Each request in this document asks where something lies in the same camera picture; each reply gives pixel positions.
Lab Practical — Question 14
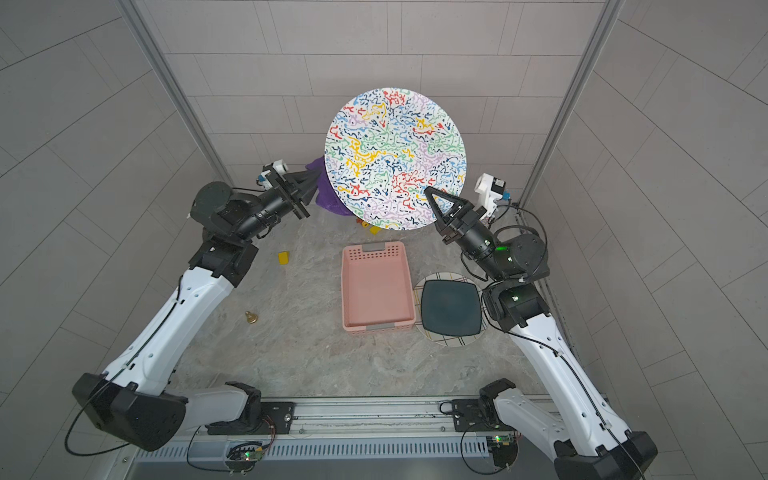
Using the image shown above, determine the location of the aluminium corner post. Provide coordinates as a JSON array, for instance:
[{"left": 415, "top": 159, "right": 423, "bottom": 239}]
[
  {"left": 519, "top": 0, "right": 623, "bottom": 207},
  {"left": 115, "top": 0, "right": 232, "bottom": 184}
]

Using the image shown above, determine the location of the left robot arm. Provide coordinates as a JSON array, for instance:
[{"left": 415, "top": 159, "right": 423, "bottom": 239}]
[{"left": 72, "top": 162, "right": 320, "bottom": 451}]

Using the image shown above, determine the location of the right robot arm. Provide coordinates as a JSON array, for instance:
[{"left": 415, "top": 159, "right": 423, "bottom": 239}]
[{"left": 425, "top": 187, "right": 658, "bottom": 479}]

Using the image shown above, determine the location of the right green circuit board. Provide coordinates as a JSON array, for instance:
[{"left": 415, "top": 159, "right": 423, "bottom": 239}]
[{"left": 486, "top": 435, "right": 519, "bottom": 470}]

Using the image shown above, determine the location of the right aluminium corner post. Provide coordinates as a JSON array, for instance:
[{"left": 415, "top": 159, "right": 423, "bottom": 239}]
[{"left": 519, "top": 0, "right": 623, "bottom": 207}]

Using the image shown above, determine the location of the colourful squiggle pattern plate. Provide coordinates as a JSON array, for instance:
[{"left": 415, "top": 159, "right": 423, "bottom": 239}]
[{"left": 324, "top": 87, "right": 467, "bottom": 231}]

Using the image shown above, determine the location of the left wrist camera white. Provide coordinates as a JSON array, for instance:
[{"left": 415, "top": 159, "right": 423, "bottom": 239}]
[{"left": 257, "top": 160, "right": 288, "bottom": 186}]

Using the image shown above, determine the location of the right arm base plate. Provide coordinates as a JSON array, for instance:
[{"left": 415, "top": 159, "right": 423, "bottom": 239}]
[{"left": 439, "top": 398, "right": 515, "bottom": 434}]

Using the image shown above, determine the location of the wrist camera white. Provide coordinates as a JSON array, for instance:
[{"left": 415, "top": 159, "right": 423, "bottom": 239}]
[
  {"left": 257, "top": 160, "right": 288, "bottom": 186},
  {"left": 474, "top": 173, "right": 510, "bottom": 220}
]

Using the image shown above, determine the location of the dark teal square plate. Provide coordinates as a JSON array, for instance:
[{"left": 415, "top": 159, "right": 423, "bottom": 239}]
[{"left": 420, "top": 280, "right": 482, "bottom": 337}]

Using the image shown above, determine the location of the pink perforated plastic basket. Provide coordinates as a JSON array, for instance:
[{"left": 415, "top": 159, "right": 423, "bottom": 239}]
[{"left": 341, "top": 241, "right": 416, "bottom": 335}]

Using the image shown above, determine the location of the purple microfibre cloth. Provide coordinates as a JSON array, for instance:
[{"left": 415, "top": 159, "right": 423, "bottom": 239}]
[{"left": 306, "top": 156, "right": 354, "bottom": 216}]

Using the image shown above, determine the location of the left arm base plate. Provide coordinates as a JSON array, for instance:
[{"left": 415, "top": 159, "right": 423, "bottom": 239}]
[{"left": 205, "top": 399, "right": 296, "bottom": 436}]

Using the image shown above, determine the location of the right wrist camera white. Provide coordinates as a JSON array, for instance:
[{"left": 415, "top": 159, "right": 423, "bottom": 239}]
[{"left": 474, "top": 173, "right": 510, "bottom": 220}]

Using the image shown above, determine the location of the left aluminium corner post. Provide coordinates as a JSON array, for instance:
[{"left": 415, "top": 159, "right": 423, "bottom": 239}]
[{"left": 115, "top": 0, "right": 232, "bottom": 184}]

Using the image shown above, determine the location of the green circuit board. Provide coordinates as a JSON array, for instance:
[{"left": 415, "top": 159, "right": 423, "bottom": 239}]
[
  {"left": 486, "top": 435, "right": 519, "bottom": 470},
  {"left": 227, "top": 441, "right": 270, "bottom": 464}
]

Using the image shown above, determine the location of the left green circuit board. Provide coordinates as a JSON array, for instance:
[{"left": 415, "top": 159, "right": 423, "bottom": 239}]
[{"left": 227, "top": 441, "right": 270, "bottom": 464}]

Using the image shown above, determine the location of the aluminium mounting rail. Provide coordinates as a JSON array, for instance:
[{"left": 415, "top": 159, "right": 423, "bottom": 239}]
[{"left": 116, "top": 392, "right": 619, "bottom": 444}]

